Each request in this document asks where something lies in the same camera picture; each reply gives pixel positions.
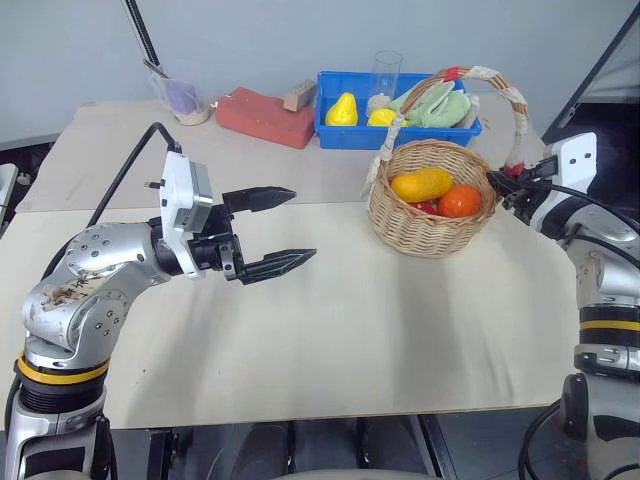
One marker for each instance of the green cloth glove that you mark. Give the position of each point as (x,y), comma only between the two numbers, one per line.
(440,107)

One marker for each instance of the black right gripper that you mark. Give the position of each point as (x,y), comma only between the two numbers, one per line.
(525,197)

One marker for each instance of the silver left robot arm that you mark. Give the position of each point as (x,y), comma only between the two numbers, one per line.
(95,260)

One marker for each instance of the small wooden block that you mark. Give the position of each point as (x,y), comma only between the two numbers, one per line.
(299,95)

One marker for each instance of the plastic bag with purple item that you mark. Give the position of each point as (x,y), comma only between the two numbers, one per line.
(187,116)

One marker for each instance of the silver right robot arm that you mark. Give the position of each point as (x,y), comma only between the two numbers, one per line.
(607,280)

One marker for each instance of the black slanted pole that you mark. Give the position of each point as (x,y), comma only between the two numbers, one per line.
(142,35)

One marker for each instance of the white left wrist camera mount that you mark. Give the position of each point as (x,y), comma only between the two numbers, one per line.
(180,200)

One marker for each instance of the dark rounded shape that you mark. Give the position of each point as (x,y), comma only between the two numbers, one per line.
(265,447)
(395,445)

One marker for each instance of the dark framed panel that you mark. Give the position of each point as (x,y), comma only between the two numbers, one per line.
(620,70)

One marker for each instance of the red fruit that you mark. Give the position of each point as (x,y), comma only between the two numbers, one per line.
(424,206)

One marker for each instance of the red brick block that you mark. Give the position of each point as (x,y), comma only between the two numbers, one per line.
(265,117)

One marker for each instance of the orange fruit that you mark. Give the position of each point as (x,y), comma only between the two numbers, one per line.
(460,201)

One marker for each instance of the white device at edge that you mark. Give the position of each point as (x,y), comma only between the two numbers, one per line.
(10,190)

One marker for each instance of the blue plastic bin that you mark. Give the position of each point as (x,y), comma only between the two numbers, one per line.
(350,136)

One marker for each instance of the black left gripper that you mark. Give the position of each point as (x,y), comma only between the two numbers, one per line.
(220,250)

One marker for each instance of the purple item in cup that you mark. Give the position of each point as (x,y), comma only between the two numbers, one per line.
(181,96)

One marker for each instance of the clear glass beaker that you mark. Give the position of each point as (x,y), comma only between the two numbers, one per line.
(387,70)

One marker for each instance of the black table frame leg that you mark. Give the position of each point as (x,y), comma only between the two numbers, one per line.
(167,455)

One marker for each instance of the yellow-orange mango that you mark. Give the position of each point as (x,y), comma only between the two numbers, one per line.
(420,184)

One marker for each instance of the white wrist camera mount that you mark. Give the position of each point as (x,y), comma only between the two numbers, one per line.
(180,200)
(575,155)

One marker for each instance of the yellow lemon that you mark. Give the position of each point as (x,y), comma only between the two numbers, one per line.
(382,118)

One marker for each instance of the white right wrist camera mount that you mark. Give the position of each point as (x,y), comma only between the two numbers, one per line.
(575,155)

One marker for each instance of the yellow pear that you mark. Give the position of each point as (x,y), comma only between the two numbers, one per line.
(342,111)

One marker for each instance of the beige lumpy sponge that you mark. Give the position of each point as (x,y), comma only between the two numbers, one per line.
(377,104)

